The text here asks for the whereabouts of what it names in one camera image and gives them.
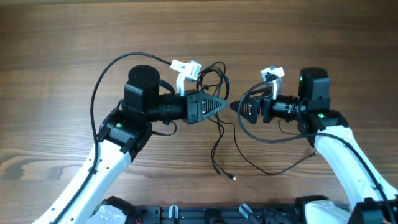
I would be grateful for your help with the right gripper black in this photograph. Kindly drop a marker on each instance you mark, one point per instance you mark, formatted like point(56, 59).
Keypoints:
point(257, 102)

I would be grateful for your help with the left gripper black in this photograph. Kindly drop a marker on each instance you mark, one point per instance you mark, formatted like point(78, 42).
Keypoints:
point(194, 111)

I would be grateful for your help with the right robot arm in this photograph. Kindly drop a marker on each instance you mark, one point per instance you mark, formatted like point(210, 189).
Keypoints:
point(372, 199)

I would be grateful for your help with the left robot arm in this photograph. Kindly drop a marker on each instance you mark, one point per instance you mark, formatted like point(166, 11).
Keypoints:
point(122, 135)

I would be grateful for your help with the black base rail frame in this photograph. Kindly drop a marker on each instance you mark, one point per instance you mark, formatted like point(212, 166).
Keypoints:
point(268, 214)

